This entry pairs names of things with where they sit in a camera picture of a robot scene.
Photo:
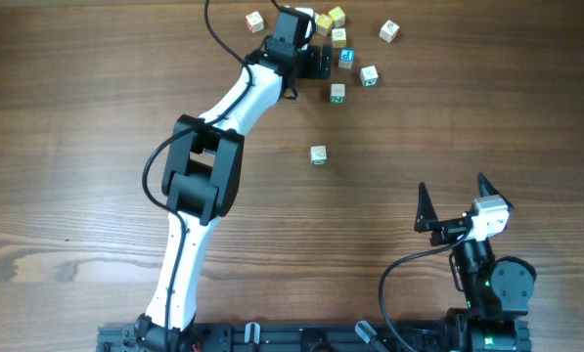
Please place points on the green N block lower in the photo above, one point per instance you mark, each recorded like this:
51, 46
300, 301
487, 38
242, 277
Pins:
337, 95

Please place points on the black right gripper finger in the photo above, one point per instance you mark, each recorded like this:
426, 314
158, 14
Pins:
486, 189
426, 218

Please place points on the yellow block left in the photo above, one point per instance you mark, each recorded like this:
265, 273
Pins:
324, 24

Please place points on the green V letter block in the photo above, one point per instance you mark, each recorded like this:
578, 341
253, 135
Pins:
369, 76

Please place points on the yellow white picture block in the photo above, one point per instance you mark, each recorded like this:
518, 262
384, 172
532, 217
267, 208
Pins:
338, 37

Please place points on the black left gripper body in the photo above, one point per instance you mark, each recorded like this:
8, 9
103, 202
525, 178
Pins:
313, 61

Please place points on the yellow block top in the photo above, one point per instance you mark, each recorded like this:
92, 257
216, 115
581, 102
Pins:
338, 16

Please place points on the red picture block far left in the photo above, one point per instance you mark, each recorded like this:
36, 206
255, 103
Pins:
255, 22

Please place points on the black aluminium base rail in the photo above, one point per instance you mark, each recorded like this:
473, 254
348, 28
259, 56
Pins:
439, 335

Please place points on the blue P letter block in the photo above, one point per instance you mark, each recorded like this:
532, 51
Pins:
346, 58

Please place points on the red K picture block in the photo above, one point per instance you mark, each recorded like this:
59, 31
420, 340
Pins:
389, 31

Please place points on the green base tower block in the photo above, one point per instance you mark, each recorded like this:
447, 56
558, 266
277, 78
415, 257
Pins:
318, 155

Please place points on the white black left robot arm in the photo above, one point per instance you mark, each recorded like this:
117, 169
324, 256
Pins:
202, 172

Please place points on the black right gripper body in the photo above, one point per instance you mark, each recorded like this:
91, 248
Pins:
448, 233

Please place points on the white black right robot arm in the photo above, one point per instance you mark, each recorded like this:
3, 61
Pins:
497, 290

